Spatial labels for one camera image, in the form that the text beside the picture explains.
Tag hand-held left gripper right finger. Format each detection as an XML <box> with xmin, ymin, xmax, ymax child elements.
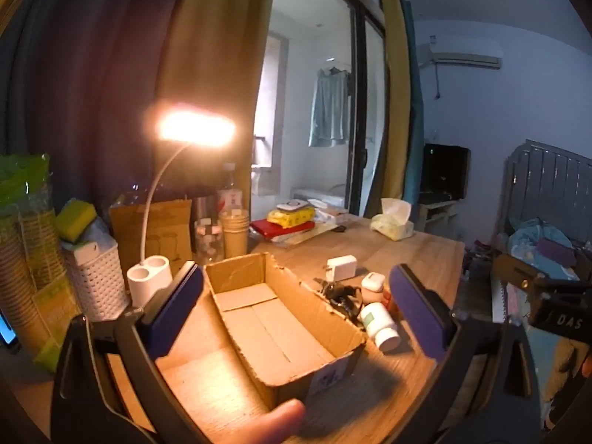
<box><xmin>388</xmin><ymin>263</ymin><xmax>542</xmax><ymax>444</ymax></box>

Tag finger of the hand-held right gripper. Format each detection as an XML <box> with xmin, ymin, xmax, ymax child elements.
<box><xmin>491</xmin><ymin>255</ymin><xmax>547</xmax><ymax>288</ymax></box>

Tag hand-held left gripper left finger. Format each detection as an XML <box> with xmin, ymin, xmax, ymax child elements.
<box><xmin>50</xmin><ymin>261</ymin><xmax>218</xmax><ymax>444</ymax></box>

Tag red jar with yellow lid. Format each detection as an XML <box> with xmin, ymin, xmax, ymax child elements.
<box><xmin>383</xmin><ymin>287</ymin><xmax>401</xmax><ymax>317</ymax></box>

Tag white pill bottle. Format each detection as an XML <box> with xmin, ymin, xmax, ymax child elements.
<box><xmin>360</xmin><ymin>302</ymin><xmax>401</xmax><ymax>352</ymax></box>

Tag white earbuds case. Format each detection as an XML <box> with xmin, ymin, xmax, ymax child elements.
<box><xmin>361</xmin><ymin>272</ymin><xmax>387</xmax><ymax>303</ymax></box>

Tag black flashlight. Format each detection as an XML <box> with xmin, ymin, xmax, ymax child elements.
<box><xmin>323</xmin><ymin>283</ymin><xmax>362</xmax><ymax>308</ymax></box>

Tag cardboard box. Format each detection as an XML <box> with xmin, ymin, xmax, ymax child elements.
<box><xmin>203</xmin><ymin>252</ymin><xmax>368</xmax><ymax>410</ymax></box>

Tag white charger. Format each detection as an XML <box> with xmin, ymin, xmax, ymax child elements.
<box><xmin>323</xmin><ymin>254</ymin><xmax>358</xmax><ymax>282</ymax></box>

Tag person's left hand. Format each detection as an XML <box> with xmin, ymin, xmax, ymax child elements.
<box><xmin>222</xmin><ymin>398</ymin><xmax>307</xmax><ymax>444</ymax></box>

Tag blue bedding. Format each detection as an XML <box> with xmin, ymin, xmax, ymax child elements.
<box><xmin>506</xmin><ymin>217</ymin><xmax>584</xmax><ymax>283</ymax></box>

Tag white desk lamp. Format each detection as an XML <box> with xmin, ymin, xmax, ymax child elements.
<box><xmin>127</xmin><ymin>110</ymin><xmax>238</xmax><ymax>308</ymax></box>

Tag floral glass jar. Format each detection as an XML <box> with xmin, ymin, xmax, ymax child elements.
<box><xmin>194</xmin><ymin>217</ymin><xmax>225</xmax><ymax>264</ymax></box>

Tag brown lamp packaging box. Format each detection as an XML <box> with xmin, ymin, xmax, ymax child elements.
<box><xmin>110</xmin><ymin>199</ymin><xmax>192</xmax><ymax>283</ymax></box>

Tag white plastic basket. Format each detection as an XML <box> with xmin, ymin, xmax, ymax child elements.
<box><xmin>62</xmin><ymin>240</ymin><xmax>130</xmax><ymax>322</ymax></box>

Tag tissue pack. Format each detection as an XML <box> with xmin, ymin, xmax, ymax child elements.
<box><xmin>370</xmin><ymin>197</ymin><xmax>415</xmax><ymax>242</ymax></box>

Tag stack of brown paper cups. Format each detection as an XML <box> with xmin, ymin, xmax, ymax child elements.
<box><xmin>219</xmin><ymin>209</ymin><xmax>251</xmax><ymax>260</ymax></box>

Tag white stand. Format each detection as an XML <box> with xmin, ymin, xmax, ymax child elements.
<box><xmin>418</xmin><ymin>199</ymin><xmax>460</xmax><ymax>235</ymax></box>

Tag grey bed headboard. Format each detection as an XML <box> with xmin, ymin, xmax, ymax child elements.
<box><xmin>504</xmin><ymin>139</ymin><xmax>592</xmax><ymax>243</ymax></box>

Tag steel thermos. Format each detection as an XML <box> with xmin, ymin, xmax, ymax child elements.
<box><xmin>192</xmin><ymin>194</ymin><xmax>221</xmax><ymax>223</ymax></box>

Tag red book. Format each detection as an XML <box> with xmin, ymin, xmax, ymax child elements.
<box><xmin>250</xmin><ymin>219</ymin><xmax>316</xmax><ymax>242</ymax></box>

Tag black monitor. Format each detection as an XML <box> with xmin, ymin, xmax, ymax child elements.
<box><xmin>423</xmin><ymin>143</ymin><xmax>471</xmax><ymax>204</ymax></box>

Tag clear water bottle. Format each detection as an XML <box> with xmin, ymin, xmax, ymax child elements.
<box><xmin>219</xmin><ymin>162</ymin><xmax>244</xmax><ymax>213</ymax></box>

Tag white paper box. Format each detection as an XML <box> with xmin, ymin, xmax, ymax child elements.
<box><xmin>314</xmin><ymin>201</ymin><xmax>350</xmax><ymax>225</ymax></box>

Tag yellow green sponge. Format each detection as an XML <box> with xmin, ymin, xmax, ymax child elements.
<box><xmin>55</xmin><ymin>199</ymin><xmax>98</xmax><ymax>243</ymax></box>

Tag yellow packet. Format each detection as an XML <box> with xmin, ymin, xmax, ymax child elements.
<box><xmin>267</xmin><ymin>206</ymin><xmax>316</xmax><ymax>228</ymax></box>

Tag teal curtain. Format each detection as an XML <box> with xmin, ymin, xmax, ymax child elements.
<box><xmin>400</xmin><ymin>0</ymin><xmax>427</xmax><ymax>205</ymax></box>

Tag smartphone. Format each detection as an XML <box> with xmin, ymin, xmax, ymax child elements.
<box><xmin>0</xmin><ymin>312</ymin><xmax>19</xmax><ymax>353</ymax></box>

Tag narrow yellow curtain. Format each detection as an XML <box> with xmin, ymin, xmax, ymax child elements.
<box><xmin>377</xmin><ymin>0</ymin><xmax>413</xmax><ymax>216</ymax></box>

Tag hanging light blue garment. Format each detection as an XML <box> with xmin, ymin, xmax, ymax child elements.
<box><xmin>308</xmin><ymin>67</ymin><xmax>351</xmax><ymax>148</ymax></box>

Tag white air conditioner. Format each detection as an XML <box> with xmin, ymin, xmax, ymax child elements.
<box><xmin>416</xmin><ymin>37</ymin><xmax>504</xmax><ymax>71</ymax></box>

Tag dark blue curtain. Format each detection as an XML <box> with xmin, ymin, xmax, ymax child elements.
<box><xmin>0</xmin><ymin>0</ymin><xmax>188</xmax><ymax>223</ymax></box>

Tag wide yellow curtain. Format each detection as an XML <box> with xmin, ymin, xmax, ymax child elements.
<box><xmin>155</xmin><ymin>0</ymin><xmax>279</xmax><ymax>204</ymax></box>

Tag black sliding door frame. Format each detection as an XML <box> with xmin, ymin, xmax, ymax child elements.
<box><xmin>346</xmin><ymin>2</ymin><xmax>387</xmax><ymax>216</ymax></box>

